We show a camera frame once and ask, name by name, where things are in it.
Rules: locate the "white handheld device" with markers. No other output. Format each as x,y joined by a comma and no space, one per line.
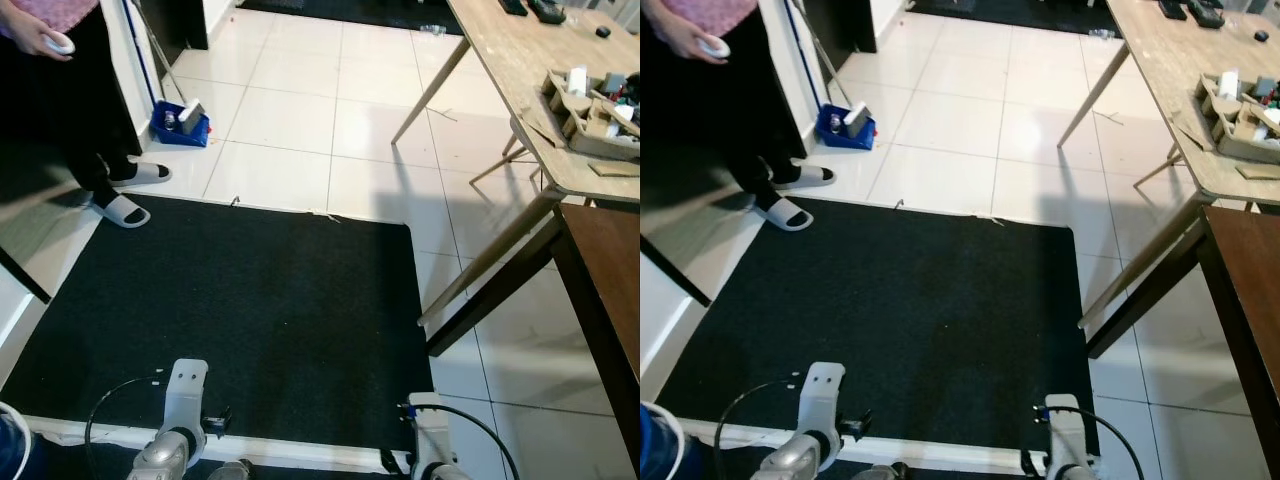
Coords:
63,44
716,47

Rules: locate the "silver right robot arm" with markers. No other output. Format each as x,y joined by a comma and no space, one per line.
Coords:
440,473
1075,474

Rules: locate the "blue plastic bin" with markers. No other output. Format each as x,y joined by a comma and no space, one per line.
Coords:
836,138
175,136

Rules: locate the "bare person hand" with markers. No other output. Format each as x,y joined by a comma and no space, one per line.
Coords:
32,38
688,32

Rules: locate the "white tape strip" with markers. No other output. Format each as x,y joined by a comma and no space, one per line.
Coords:
280,451
930,451

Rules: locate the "blue container with white rim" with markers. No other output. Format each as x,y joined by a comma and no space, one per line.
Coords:
10,450
655,445

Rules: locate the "white slipper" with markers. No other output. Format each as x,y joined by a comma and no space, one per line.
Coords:
812,178
142,175
787,215
124,211

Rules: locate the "grey board with black edge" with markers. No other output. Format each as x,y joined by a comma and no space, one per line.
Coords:
690,235
40,240

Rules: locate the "dark brown wooden table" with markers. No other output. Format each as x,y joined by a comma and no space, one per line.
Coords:
610,270
1250,270

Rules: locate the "small white grey box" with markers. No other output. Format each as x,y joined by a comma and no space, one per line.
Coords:
190,111
856,115

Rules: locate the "light wooden stool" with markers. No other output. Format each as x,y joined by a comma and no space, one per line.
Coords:
500,169
1160,172

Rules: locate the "person in black trousers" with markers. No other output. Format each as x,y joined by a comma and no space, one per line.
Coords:
70,100
720,110

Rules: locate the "flat cardboard piece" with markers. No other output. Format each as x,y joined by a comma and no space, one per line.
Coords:
612,168
1258,172

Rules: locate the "thin metal rod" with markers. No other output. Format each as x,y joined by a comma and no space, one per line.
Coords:
165,62
828,60

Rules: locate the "blue pole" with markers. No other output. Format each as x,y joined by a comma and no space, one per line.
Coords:
797,50
140,55

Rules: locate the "light wooden table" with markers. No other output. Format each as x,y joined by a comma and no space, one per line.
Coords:
1160,60
510,60

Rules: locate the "small white upright item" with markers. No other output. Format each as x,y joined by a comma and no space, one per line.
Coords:
1228,83
577,81

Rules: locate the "clear plastic bottle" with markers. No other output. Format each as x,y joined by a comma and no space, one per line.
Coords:
1100,34
433,28

